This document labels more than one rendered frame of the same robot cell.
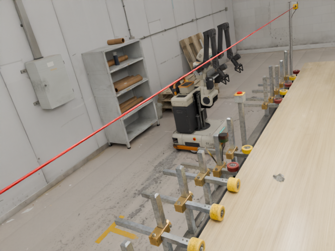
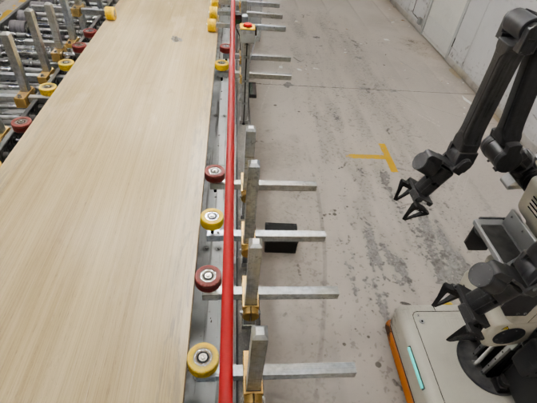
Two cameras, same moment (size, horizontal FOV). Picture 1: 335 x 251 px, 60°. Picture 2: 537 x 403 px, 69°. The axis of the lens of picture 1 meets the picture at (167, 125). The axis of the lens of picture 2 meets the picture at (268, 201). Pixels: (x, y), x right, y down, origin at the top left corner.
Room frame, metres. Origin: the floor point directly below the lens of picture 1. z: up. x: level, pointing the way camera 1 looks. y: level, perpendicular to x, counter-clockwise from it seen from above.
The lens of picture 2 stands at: (3.66, -1.80, 1.87)
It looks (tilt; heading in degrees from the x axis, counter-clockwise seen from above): 43 degrees down; 136
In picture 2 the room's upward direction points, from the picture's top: 6 degrees clockwise
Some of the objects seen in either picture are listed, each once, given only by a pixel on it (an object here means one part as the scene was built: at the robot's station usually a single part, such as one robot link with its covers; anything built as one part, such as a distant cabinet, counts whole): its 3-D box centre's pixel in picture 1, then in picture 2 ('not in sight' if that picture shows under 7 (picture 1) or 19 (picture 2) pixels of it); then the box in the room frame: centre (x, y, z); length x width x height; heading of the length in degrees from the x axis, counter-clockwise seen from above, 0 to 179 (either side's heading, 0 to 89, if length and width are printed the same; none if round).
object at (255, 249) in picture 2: (277, 85); (251, 293); (3.17, -1.35, 0.87); 0.04 x 0.04 x 0.48; 54
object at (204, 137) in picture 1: (201, 134); (477, 373); (3.78, -0.46, 0.16); 0.67 x 0.64 x 0.25; 54
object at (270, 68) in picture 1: (271, 86); (250, 218); (2.97, -1.20, 0.94); 0.04 x 0.04 x 0.48; 54
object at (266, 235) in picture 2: (264, 99); (266, 236); (2.98, -1.12, 0.80); 0.43 x 0.03 x 0.04; 54
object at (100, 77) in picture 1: (124, 93); not in sight; (4.60, 0.58, 0.78); 0.90 x 0.45 x 1.55; 144
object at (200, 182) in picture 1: (203, 176); not in sight; (1.54, -0.15, 0.95); 0.14 x 0.06 x 0.05; 144
